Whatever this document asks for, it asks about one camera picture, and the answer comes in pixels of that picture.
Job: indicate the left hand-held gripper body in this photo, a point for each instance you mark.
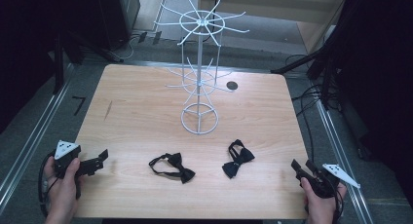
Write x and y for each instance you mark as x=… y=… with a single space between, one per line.
x=66 y=151

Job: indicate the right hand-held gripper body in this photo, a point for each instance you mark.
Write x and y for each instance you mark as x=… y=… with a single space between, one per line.
x=324 y=185

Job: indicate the black bow tie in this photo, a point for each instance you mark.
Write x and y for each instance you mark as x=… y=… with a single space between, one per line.
x=238 y=159
x=178 y=162

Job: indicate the person's right hand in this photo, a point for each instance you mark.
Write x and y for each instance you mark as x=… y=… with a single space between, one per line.
x=321 y=206

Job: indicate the person's left hand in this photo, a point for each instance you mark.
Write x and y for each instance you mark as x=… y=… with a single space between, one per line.
x=61 y=193

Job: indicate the black metal stand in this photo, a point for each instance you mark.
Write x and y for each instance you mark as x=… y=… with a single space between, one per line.
x=60 y=65
x=321 y=68

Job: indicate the round grey table grommet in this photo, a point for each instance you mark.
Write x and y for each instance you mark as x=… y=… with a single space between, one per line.
x=232 y=85

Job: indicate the black cabinet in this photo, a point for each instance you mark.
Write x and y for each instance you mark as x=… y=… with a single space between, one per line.
x=118 y=16

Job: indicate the aluminium floor rail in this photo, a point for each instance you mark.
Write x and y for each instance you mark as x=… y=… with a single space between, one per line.
x=32 y=136
x=341 y=159

